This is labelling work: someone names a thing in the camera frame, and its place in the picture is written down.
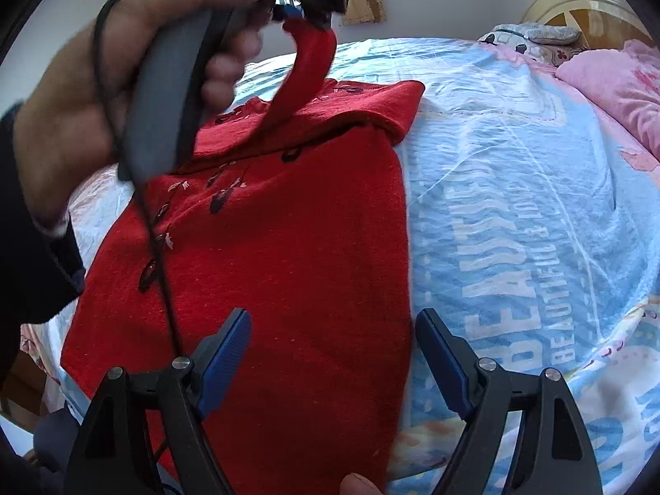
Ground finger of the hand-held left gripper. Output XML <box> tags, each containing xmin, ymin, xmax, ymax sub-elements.
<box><xmin>268</xmin><ymin>0</ymin><xmax>306</xmax><ymax>22</ymax></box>

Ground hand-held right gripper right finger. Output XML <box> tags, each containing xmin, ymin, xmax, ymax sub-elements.
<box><xmin>415</xmin><ymin>308</ymin><xmax>604</xmax><ymax>495</ymax></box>

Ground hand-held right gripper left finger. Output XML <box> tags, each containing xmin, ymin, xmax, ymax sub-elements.
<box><xmin>63</xmin><ymin>308</ymin><xmax>253</xmax><ymax>495</ymax></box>

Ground red knit sweater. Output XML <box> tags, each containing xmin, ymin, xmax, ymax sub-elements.
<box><xmin>61</xmin><ymin>18</ymin><xmax>426</xmax><ymax>495</ymax></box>

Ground person's left forearm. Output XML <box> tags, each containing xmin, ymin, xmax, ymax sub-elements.
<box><xmin>0</xmin><ymin>103</ymin><xmax>86</xmax><ymax>387</ymax></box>

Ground person's left hand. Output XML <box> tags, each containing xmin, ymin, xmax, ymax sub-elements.
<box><xmin>13</xmin><ymin>0</ymin><xmax>279</xmax><ymax>228</ymax></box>

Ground person's right hand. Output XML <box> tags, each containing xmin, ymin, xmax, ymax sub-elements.
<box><xmin>339</xmin><ymin>471</ymin><xmax>385</xmax><ymax>495</ymax></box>

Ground blue printed bed sheet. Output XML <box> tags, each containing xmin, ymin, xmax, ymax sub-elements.
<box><xmin>21</xmin><ymin>36</ymin><xmax>660</xmax><ymax>495</ymax></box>

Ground person's dark pants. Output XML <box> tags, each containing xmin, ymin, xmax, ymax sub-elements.
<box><xmin>32</xmin><ymin>406</ymin><xmax>90</xmax><ymax>475</ymax></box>

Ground grey white plush toy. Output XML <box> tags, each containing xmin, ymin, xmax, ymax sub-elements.
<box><xmin>477</xmin><ymin>23</ymin><xmax>581</xmax><ymax>70</ymax></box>

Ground cream wooden headboard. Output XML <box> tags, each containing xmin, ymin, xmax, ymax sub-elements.
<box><xmin>523</xmin><ymin>0</ymin><xmax>653</xmax><ymax>47</ymax></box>

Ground pink blanket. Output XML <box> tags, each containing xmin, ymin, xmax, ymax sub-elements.
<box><xmin>556</xmin><ymin>38</ymin><xmax>660</xmax><ymax>160</ymax></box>

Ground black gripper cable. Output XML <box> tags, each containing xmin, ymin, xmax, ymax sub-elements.
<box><xmin>93</xmin><ymin>0</ymin><xmax>184</xmax><ymax>356</ymax></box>

